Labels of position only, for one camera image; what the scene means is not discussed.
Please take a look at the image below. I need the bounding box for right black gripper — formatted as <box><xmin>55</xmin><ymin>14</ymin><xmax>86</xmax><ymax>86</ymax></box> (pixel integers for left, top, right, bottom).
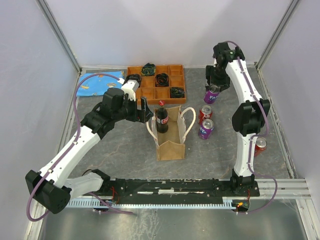
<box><xmin>204</xmin><ymin>65</ymin><xmax>230</xmax><ymax>93</ymax></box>

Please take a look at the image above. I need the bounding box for wooden compartment tray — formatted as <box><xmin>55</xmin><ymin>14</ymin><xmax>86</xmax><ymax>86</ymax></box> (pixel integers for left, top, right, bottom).
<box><xmin>127</xmin><ymin>64</ymin><xmax>187</xmax><ymax>105</ymax></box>

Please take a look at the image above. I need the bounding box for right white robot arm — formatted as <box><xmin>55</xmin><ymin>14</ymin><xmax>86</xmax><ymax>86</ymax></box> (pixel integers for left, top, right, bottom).
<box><xmin>204</xmin><ymin>41</ymin><xmax>271</xmax><ymax>196</ymax></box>

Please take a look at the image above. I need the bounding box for red cola can right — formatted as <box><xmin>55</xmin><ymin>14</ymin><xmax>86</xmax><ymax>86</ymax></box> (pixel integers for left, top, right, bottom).
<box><xmin>254</xmin><ymin>137</ymin><xmax>268</xmax><ymax>157</ymax></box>

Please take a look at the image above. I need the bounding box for red cola can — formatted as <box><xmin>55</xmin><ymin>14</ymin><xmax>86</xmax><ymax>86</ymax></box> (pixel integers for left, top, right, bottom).
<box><xmin>198</xmin><ymin>105</ymin><xmax>213</xmax><ymax>124</ymax></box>
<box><xmin>254</xmin><ymin>137</ymin><xmax>268</xmax><ymax>157</ymax></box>

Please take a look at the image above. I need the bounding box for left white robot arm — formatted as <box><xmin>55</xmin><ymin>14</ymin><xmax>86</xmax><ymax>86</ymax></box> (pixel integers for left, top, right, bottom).
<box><xmin>25</xmin><ymin>88</ymin><xmax>153</xmax><ymax>214</ymax></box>

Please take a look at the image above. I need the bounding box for white slotted cable duct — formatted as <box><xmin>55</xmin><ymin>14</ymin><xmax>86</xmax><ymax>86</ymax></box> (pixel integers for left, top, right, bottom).
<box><xmin>66</xmin><ymin>196</ymin><xmax>249</xmax><ymax>210</ymax></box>

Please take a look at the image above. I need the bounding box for rolled dark belt centre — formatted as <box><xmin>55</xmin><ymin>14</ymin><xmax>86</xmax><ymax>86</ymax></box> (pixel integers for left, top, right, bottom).
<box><xmin>155</xmin><ymin>73</ymin><xmax>169</xmax><ymax>87</ymax></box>

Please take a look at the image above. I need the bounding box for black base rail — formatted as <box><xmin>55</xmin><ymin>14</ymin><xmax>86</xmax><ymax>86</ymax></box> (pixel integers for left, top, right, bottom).
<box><xmin>82</xmin><ymin>169</ymin><xmax>261</xmax><ymax>205</ymax></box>

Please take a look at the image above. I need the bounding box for red cola can middle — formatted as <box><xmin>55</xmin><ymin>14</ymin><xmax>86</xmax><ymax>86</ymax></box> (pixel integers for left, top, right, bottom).
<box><xmin>198</xmin><ymin>105</ymin><xmax>213</xmax><ymax>124</ymax></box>

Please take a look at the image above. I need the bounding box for blue patterned cloth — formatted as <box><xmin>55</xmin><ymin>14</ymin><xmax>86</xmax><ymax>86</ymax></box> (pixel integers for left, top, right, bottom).
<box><xmin>76</xmin><ymin>74</ymin><xmax>123</xmax><ymax>97</ymax></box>

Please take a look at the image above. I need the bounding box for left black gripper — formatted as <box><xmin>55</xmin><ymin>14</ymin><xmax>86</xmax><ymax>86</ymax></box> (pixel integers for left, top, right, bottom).
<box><xmin>113</xmin><ymin>94</ymin><xmax>154</xmax><ymax>123</ymax></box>

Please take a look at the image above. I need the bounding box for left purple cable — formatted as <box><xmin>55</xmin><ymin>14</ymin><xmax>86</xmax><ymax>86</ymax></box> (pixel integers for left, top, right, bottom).
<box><xmin>26</xmin><ymin>73</ymin><xmax>136</xmax><ymax>222</ymax></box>

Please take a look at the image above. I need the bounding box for glass cola bottle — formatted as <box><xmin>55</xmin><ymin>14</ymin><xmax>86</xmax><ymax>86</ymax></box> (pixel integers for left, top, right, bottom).
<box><xmin>155</xmin><ymin>100</ymin><xmax>169</xmax><ymax>134</ymax></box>

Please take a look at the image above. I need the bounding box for rolled dark belt top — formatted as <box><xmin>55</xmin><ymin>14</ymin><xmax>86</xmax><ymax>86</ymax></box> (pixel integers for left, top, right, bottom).
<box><xmin>141</xmin><ymin>63</ymin><xmax>156</xmax><ymax>77</ymax></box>

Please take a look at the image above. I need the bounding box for rolled dark belt left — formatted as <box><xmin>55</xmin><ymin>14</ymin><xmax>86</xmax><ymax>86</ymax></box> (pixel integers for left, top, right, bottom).
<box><xmin>125</xmin><ymin>74</ymin><xmax>142</xmax><ymax>87</ymax></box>

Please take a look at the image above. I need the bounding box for burlap canvas watermelon bag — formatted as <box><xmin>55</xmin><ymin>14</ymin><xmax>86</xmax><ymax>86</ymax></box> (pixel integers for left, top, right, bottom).
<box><xmin>146</xmin><ymin>106</ymin><xmax>197</xmax><ymax>161</ymax></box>

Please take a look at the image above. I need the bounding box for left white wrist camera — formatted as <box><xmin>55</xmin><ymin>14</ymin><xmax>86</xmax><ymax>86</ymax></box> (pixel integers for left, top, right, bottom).
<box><xmin>118</xmin><ymin>78</ymin><xmax>140</xmax><ymax>101</ymax></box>

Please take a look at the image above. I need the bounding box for purple fanta can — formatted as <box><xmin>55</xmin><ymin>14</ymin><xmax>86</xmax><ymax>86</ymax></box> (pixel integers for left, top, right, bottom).
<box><xmin>203</xmin><ymin>85</ymin><xmax>220</xmax><ymax>105</ymax></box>
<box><xmin>198</xmin><ymin>118</ymin><xmax>214</xmax><ymax>140</ymax></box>

